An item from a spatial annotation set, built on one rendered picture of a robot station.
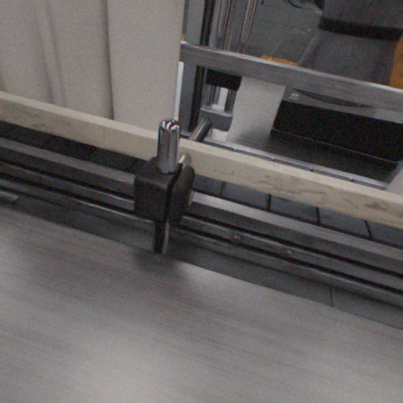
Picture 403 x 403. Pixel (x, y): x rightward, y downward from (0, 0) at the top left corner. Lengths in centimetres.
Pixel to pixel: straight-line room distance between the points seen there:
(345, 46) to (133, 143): 35
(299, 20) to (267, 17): 52
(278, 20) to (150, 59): 536
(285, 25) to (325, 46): 506
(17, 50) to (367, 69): 42
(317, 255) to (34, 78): 26
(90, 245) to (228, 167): 10
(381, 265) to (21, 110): 29
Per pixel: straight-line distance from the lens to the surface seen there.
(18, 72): 28
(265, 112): 55
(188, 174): 15
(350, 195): 20
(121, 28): 21
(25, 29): 27
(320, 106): 44
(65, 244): 17
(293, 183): 19
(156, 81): 21
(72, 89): 24
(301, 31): 555
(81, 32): 23
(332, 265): 23
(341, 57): 48
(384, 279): 25
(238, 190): 22
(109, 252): 16
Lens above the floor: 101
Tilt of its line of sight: 40 degrees down
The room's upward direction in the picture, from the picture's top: 11 degrees clockwise
